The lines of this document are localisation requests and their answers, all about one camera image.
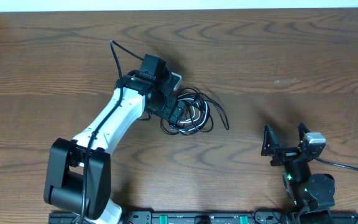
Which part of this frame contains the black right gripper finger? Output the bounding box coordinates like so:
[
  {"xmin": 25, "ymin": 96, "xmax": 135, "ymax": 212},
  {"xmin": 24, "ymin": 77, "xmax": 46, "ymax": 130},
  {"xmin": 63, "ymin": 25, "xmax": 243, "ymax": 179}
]
[
  {"xmin": 298, "ymin": 122, "xmax": 310, "ymax": 146},
  {"xmin": 261, "ymin": 125, "xmax": 280, "ymax": 156}
]

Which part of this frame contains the clear tape piece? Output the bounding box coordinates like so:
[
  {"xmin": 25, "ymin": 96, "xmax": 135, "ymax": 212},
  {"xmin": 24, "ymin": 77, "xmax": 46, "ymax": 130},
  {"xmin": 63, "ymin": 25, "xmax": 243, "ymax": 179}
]
[{"xmin": 274, "ymin": 78, "xmax": 300, "ymax": 85}]

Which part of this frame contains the black USB-C cable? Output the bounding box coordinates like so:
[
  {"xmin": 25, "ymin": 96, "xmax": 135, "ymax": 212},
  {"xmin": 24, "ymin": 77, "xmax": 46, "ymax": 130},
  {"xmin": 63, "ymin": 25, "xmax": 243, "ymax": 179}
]
[{"xmin": 159, "ymin": 87, "xmax": 230, "ymax": 136}]

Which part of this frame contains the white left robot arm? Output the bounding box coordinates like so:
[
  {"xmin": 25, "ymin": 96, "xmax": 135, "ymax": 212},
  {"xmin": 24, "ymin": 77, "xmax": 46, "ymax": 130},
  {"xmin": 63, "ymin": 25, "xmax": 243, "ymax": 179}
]
[{"xmin": 44, "ymin": 54, "xmax": 184, "ymax": 223}]

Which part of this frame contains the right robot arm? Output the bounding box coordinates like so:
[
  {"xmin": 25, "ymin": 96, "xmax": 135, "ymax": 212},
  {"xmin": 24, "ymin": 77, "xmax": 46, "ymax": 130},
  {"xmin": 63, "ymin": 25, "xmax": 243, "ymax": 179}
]
[{"xmin": 261, "ymin": 123, "xmax": 335, "ymax": 223}]

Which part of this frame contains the white USB cable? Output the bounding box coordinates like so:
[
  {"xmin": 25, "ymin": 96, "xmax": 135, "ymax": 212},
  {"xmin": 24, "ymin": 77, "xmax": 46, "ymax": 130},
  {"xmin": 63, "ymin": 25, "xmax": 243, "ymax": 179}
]
[{"xmin": 177, "ymin": 98, "xmax": 209, "ymax": 133}]

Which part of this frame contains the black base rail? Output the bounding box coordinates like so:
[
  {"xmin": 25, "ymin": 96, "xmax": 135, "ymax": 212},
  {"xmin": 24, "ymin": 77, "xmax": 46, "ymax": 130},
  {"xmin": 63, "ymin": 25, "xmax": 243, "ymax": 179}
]
[{"xmin": 48, "ymin": 210, "xmax": 358, "ymax": 224}]

